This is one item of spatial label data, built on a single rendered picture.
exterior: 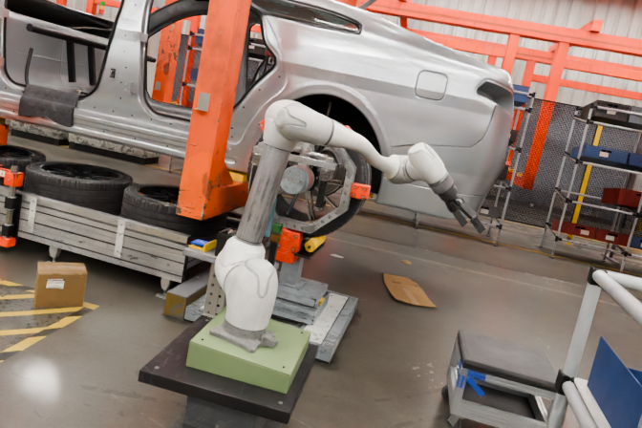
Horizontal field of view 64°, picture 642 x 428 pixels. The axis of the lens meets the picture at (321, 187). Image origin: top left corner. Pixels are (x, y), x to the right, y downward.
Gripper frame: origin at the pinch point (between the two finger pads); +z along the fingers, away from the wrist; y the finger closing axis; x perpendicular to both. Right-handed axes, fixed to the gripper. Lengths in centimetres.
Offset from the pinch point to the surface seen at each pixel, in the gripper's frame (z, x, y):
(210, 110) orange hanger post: -100, 49, 89
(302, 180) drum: -47, 37, 58
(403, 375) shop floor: 59, 61, 41
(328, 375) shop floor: 29, 88, 36
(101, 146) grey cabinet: -152, 185, 599
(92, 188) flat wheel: -107, 135, 159
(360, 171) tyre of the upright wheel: -29, 10, 67
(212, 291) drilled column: -34, 105, 57
